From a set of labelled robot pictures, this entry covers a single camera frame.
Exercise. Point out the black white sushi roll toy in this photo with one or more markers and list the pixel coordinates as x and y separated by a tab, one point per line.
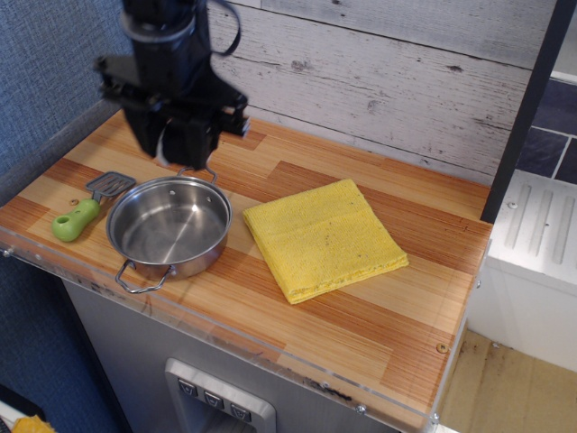
163	145

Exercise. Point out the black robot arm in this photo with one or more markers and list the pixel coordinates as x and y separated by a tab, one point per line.
171	14

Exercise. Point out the yellow folded cloth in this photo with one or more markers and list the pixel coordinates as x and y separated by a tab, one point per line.
322	239

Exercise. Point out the black right frame post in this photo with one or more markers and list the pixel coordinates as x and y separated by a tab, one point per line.
545	60

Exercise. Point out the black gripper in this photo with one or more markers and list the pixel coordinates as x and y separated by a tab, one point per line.
170	70

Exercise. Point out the silver dispenser panel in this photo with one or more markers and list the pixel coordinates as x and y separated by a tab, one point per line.
204	403

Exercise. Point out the white ridged appliance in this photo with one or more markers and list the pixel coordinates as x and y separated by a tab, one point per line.
526	291

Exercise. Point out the green handled grey spatula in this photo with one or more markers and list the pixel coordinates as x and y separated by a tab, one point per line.
69	227

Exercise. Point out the stainless steel pan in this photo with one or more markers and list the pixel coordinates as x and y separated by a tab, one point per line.
168	228

